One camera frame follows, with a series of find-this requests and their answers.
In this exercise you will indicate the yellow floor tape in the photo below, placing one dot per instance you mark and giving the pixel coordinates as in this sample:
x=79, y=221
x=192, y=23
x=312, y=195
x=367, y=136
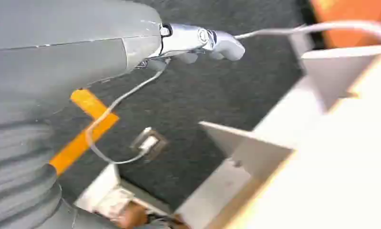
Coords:
x=89, y=106

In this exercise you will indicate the metal floor socket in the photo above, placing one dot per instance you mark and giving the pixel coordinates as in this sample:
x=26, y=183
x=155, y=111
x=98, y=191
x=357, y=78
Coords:
x=155, y=151

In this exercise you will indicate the ribbed grey left arm sleeve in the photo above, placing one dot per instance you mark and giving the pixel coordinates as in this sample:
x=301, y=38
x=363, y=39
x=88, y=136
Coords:
x=16, y=177

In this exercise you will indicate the orange object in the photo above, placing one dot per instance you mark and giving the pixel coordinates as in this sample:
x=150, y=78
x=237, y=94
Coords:
x=345, y=12

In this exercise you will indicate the white plug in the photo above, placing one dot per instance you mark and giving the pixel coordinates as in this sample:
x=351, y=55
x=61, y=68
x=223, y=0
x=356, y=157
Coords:
x=148, y=143

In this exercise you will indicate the white triangular desk bracket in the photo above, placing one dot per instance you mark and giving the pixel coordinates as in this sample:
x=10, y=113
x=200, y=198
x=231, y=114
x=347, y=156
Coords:
x=256, y=151
x=332, y=72

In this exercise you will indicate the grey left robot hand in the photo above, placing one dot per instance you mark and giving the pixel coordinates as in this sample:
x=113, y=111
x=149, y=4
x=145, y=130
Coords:
x=67, y=41

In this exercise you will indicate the white box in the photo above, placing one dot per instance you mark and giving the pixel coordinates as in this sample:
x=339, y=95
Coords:
x=108, y=196

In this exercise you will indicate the brown rounded object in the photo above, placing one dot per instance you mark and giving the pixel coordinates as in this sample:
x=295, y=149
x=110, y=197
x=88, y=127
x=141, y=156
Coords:
x=134, y=216

